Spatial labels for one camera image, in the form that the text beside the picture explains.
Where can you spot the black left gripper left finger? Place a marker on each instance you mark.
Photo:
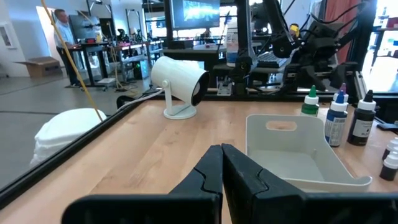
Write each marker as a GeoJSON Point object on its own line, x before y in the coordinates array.
{"type": "Point", "coordinates": [186, 205]}

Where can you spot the orange curtain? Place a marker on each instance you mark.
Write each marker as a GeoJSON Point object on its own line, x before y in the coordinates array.
{"type": "Point", "coordinates": [332, 9]}

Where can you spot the brown cardboard box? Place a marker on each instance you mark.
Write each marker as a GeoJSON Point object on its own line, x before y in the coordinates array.
{"type": "Point", "coordinates": [43, 67]}

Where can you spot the dark computer desk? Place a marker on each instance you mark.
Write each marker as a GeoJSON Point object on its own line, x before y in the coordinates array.
{"type": "Point", "coordinates": [199, 51]}

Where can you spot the black computer monitor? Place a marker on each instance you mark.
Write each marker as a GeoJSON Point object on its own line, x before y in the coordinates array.
{"type": "Point", "coordinates": [196, 14]}

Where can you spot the black-cap food coloring bottle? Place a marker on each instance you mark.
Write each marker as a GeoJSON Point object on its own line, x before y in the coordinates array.
{"type": "Point", "coordinates": [360, 127]}

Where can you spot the person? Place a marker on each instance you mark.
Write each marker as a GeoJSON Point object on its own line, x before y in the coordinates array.
{"type": "Point", "coordinates": [63, 34]}

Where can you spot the black box on desk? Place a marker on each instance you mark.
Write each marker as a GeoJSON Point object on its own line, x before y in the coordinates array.
{"type": "Point", "coordinates": [180, 44]}

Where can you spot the white wipes canister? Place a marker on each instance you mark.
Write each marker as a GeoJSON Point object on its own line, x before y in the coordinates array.
{"type": "Point", "coordinates": [232, 46]}

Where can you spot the white wall panel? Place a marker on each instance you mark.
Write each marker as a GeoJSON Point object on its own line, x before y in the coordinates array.
{"type": "Point", "coordinates": [6, 35]}

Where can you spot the purple-cap food coloring bottle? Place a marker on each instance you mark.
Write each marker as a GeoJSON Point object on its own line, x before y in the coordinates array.
{"type": "Point", "coordinates": [343, 88]}

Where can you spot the blue-cap food coloring bottle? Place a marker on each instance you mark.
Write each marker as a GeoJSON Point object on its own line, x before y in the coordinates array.
{"type": "Point", "coordinates": [335, 124]}

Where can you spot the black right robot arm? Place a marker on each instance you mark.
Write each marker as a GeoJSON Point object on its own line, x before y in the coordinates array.
{"type": "Point", "coordinates": [281, 46]}

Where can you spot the green-cap food coloring bottle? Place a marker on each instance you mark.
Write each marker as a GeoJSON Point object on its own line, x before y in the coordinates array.
{"type": "Point", "coordinates": [310, 107]}

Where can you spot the black backlit keyboard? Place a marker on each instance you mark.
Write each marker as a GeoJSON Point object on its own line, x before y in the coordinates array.
{"type": "Point", "coordinates": [272, 59]}

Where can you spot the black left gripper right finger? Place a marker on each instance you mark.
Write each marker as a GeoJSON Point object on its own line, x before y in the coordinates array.
{"type": "Point", "coordinates": [264, 202]}

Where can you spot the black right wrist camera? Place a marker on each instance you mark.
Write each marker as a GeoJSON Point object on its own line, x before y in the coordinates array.
{"type": "Point", "coordinates": [321, 34]}

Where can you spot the black background workbench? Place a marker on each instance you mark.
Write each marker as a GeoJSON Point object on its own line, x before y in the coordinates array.
{"type": "Point", "coordinates": [90, 47]}

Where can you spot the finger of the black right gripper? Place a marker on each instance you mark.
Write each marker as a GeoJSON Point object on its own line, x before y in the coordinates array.
{"type": "Point", "coordinates": [320, 81]}
{"type": "Point", "coordinates": [307, 79]}

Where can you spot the computer tower with lights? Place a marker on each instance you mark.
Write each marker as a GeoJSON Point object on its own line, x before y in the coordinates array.
{"type": "Point", "coordinates": [141, 70]}

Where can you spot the white bagged trash bin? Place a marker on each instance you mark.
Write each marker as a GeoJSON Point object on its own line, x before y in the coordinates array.
{"type": "Point", "coordinates": [65, 130]}

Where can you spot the large dark display screen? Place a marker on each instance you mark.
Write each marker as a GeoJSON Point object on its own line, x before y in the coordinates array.
{"type": "Point", "coordinates": [82, 28]}

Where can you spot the small dark dropper bottle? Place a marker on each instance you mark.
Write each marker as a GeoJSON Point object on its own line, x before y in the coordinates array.
{"type": "Point", "coordinates": [392, 146]}
{"type": "Point", "coordinates": [390, 171]}

